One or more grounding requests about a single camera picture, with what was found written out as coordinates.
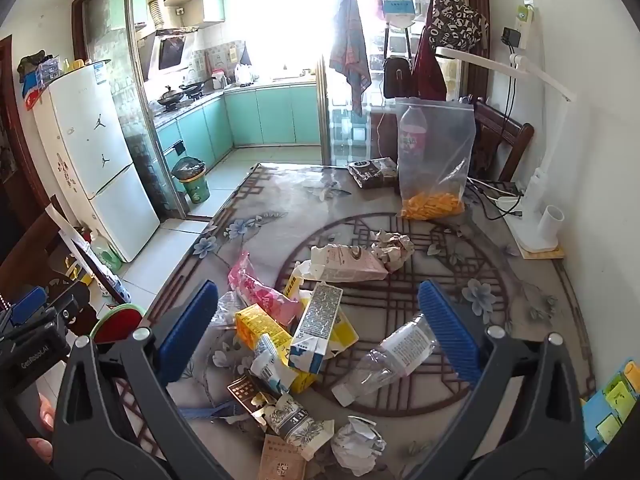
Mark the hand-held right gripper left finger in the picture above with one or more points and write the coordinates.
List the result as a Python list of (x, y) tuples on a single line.
[(190, 332)]

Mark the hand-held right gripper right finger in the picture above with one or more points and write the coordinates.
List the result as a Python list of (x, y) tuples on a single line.
[(450, 332)]

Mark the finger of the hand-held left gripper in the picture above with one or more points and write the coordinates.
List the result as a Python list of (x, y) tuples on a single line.
[(70, 294), (27, 304)]

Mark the red basin green rim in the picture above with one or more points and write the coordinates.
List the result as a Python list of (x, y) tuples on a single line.
[(117, 327)]

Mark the yellow medicine box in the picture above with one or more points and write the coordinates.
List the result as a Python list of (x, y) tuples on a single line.
[(260, 327)]

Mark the printed paper ball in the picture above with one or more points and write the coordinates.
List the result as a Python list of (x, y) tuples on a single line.
[(395, 250)]

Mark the blue white snack bag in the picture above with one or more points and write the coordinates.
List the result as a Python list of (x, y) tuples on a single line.
[(317, 320), (210, 412)]

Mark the green trash bin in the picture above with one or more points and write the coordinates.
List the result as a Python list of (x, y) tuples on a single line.
[(191, 180)]

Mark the person's left hand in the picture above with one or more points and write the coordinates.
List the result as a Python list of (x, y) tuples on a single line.
[(44, 425)]

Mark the dark framed board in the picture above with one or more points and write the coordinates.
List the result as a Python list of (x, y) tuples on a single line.
[(95, 265)]

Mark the clear plastic wrapper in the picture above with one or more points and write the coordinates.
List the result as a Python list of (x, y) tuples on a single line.
[(227, 310)]

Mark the clear plastic bottle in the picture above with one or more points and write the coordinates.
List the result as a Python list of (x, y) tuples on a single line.
[(395, 355)]

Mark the pink snack packet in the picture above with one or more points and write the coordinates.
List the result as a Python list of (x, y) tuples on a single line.
[(265, 295)]

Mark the white blue crumpled pouch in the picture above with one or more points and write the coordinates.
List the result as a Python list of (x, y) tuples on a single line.
[(270, 365)]

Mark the brown gold flat box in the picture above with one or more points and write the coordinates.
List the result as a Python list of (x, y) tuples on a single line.
[(247, 397)]

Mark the wooden coaster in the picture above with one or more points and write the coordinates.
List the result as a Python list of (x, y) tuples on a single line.
[(530, 254)]

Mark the pink white carton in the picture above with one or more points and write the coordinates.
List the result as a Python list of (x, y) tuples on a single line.
[(345, 262)]

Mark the white refrigerator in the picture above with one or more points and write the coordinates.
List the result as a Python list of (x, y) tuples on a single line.
[(90, 160)]

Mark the white desk lamp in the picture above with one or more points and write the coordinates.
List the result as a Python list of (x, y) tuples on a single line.
[(535, 215)]

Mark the white cup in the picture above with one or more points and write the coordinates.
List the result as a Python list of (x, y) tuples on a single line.
[(551, 227)]

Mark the white crumpled paper ball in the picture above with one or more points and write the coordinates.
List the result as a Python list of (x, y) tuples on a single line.
[(357, 447)]

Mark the brown cardboard box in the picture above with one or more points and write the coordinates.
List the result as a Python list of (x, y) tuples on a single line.
[(280, 462)]

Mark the clear zip bag orange snacks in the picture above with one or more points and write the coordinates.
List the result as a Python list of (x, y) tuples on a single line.
[(445, 170)]

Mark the floral printed table cover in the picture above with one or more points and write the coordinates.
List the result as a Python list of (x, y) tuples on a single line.
[(300, 200)]

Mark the black booklet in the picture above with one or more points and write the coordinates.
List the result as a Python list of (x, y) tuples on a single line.
[(372, 172)]

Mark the wooden chair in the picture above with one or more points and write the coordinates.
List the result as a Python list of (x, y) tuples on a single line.
[(500, 145)]

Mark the purple label plastic bottle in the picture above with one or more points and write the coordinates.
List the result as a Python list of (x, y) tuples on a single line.
[(412, 135)]

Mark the blue red box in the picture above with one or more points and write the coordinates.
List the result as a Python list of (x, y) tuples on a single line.
[(34, 90)]

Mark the glass sliding door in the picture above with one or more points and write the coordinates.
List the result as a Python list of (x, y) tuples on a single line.
[(120, 90)]

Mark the black wok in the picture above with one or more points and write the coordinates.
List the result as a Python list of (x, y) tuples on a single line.
[(170, 97)]

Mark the clear plastic drawer unit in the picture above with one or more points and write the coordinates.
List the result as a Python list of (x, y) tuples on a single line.
[(345, 135)]

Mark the teal kitchen cabinets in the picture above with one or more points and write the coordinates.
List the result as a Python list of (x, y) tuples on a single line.
[(270, 115)]

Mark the dark green bag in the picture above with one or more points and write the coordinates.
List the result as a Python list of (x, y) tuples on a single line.
[(32, 65)]

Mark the black frying pan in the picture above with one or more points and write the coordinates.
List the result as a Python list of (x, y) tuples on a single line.
[(195, 86)]

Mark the black handbag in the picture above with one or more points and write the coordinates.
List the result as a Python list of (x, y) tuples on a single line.
[(396, 77)]

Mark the dark red bag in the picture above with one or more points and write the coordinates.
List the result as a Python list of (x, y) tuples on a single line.
[(430, 70)]

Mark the range hood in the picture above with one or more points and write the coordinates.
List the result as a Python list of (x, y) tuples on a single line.
[(170, 50)]

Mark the black power adapter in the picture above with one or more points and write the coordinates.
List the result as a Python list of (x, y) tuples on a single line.
[(510, 36)]

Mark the blue pink hanging towel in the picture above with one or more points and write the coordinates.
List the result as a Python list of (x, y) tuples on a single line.
[(350, 45)]

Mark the black white lettered bag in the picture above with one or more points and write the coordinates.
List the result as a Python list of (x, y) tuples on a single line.
[(457, 22)]

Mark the white wall power strip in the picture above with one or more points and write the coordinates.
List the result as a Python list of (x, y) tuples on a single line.
[(524, 25)]

